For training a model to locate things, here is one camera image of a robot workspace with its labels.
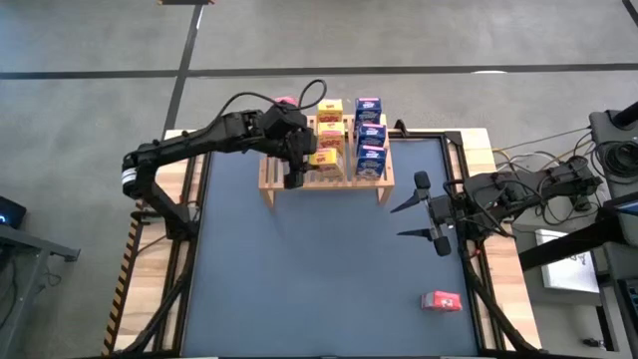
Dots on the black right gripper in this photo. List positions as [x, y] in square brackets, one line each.
[441, 212]

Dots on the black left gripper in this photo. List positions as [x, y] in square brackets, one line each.
[289, 132]

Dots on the yellow Corn Pops cereal box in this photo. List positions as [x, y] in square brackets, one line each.
[331, 134]
[330, 107]
[329, 162]

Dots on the blue Frosted Flakes cereal box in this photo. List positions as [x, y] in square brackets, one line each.
[371, 164]
[372, 133]
[368, 107]

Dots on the red Froot Loops cereal box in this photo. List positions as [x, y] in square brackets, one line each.
[286, 101]
[443, 301]

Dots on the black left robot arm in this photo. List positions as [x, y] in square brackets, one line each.
[199, 137]

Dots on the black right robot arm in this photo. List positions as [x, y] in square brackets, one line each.
[528, 187]

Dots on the wooden slatted shelf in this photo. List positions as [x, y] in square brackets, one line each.
[349, 185]

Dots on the dark blue table mat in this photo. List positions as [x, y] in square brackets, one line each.
[324, 299]

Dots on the black diagonal support beam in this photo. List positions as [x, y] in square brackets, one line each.
[541, 255]

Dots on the white printed sheet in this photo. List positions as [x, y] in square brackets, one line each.
[568, 276]

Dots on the grey equipment stand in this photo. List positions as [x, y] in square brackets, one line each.
[600, 124]

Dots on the small black floor object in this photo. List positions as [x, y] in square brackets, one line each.
[593, 343]

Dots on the dark grey equipment cabinet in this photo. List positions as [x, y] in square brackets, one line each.
[618, 309]

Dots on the yellow black hazard tape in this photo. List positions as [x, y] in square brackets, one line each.
[115, 309]

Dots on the black computer tower blue lights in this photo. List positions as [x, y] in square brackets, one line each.
[12, 209]

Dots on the grey metal cart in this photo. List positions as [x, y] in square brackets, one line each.
[25, 279]

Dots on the black aluminium table frame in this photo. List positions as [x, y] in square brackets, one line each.
[423, 134]

